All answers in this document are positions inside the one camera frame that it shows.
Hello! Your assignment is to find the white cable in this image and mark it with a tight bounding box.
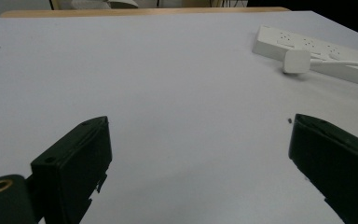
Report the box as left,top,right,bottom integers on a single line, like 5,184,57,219
310,58,358,71

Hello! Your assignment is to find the white power strip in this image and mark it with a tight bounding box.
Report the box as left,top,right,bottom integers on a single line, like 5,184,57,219
252,24,358,90

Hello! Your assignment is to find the white plug adapter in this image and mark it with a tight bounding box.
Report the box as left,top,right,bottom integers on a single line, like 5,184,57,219
282,49,312,75

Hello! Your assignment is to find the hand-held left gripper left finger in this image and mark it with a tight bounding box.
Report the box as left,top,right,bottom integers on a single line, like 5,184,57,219
30,116,113,224

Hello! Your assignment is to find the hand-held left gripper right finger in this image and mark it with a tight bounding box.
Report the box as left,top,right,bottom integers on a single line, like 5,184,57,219
288,113,358,224

